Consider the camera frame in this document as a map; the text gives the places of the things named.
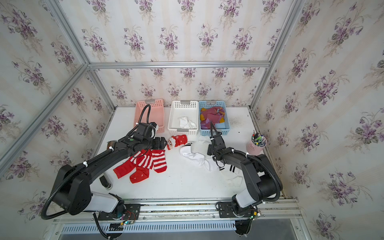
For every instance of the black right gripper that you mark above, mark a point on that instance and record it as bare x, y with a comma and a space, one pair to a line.
209, 151

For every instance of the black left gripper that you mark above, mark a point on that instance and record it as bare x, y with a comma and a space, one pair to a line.
157, 145

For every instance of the red white striped sock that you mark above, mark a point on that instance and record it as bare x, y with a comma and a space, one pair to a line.
150, 160

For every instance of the red santa christmas sock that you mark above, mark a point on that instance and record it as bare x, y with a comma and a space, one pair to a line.
176, 141

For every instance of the white sock black stripes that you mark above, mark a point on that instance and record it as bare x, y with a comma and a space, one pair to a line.
231, 175

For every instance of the purple striped sock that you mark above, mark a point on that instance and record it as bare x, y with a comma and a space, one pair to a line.
214, 115

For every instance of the small white sock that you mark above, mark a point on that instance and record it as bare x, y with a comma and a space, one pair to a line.
184, 123

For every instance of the white ankle sock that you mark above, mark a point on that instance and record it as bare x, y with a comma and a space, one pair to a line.
196, 152

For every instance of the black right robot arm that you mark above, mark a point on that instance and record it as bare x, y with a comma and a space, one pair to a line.
261, 180

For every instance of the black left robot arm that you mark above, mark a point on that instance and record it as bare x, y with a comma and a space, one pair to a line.
71, 192

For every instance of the pink plastic basket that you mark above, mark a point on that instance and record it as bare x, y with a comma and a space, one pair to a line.
157, 113

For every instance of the blue plastic basket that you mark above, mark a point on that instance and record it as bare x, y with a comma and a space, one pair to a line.
224, 128

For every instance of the white plastic basket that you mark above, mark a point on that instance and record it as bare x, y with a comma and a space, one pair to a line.
180, 109

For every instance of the plain red sock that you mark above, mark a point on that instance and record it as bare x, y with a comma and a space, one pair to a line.
124, 169

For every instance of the pink pen cup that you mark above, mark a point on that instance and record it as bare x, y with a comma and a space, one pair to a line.
256, 145

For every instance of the grey black stapler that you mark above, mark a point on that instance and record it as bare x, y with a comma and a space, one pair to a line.
105, 181

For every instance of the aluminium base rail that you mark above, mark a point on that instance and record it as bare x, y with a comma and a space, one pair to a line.
157, 210

